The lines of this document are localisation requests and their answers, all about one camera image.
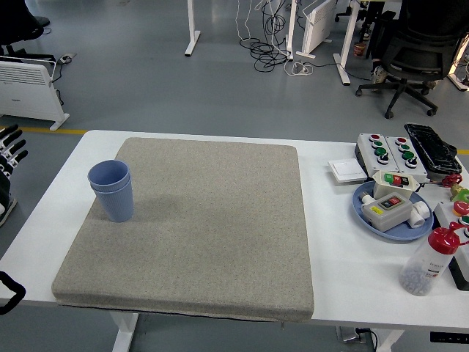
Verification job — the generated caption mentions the grey-brown mat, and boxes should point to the grey-brown mat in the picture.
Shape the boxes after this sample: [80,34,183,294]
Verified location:
[51,137,315,323]

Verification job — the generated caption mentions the black coiled cables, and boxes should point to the black coiled cables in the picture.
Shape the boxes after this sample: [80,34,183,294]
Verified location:
[239,0,295,73]

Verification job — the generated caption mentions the blue ribbed plastic cup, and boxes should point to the blue ribbed plastic cup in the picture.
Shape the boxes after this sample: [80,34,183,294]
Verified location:
[86,160,131,193]
[91,175,135,224]

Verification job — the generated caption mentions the clear bottle red cap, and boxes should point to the clear bottle red cap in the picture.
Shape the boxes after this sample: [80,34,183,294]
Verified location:
[398,221,469,296]

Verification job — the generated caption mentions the seated person's shoe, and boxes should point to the seated person's shoe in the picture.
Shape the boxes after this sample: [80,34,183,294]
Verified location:
[371,65,390,85]

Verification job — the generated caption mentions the black table control panel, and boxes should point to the black table control panel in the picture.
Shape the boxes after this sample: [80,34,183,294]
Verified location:
[429,331,469,344]

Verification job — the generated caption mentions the white desk leg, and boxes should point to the white desk leg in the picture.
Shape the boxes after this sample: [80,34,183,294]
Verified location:
[447,71,469,92]
[184,0,202,57]
[284,0,298,62]
[333,0,362,87]

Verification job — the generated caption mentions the grey four-button control box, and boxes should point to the grey four-button control box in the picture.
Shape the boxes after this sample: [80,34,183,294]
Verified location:
[357,133,399,173]
[384,136,429,183]

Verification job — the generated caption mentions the white pipe fitting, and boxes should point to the white pipe fitting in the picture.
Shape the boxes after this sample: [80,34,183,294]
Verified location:
[409,199,431,230]

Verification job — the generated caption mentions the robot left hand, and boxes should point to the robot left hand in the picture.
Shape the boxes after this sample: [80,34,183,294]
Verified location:
[0,123,29,212]

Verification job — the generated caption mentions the person's grey white shoe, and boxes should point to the person's grey white shoe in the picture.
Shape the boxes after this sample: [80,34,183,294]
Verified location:
[0,197,18,227]

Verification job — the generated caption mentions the white wall switch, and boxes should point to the white wall switch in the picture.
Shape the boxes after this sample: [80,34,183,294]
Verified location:
[327,158,368,185]

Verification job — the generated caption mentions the white box with mushroom button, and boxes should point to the white box with mushroom button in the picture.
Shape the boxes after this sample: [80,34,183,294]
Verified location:
[434,199,469,291]

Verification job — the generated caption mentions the brass valve body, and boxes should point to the brass valve body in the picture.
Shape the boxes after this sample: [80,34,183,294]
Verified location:
[449,183,469,202]

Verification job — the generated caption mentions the white table leg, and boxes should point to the white table leg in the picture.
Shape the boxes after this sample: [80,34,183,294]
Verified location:
[111,311,141,352]
[377,328,406,352]

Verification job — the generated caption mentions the beige switch box green red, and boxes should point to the beige switch box green red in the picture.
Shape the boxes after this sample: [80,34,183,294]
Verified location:
[372,169,422,202]

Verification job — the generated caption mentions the white cable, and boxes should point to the white cable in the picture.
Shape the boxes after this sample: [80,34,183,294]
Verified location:
[234,0,254,42]

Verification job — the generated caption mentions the grey switch box red black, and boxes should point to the grey switch box red black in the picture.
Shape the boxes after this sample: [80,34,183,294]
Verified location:
[361,193,413,232]

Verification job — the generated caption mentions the blue plate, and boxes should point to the blue plate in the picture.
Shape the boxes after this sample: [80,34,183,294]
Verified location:
[352,182,435,241]

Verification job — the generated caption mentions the black plastic-wrapped object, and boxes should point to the black plastic-wrapped object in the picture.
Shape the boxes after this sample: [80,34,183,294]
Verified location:
[404,122,463,174]

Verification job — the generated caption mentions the black power cable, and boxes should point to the black power cable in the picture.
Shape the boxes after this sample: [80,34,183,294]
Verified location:
[353,327,380,352]

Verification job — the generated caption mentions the black mesh office chair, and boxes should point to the black mesh office chair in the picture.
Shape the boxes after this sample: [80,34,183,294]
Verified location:
[355,0,469,120]

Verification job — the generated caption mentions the white panel heater with handle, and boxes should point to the white panel heater with handle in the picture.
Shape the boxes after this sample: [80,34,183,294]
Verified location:
[0,57,70,132]

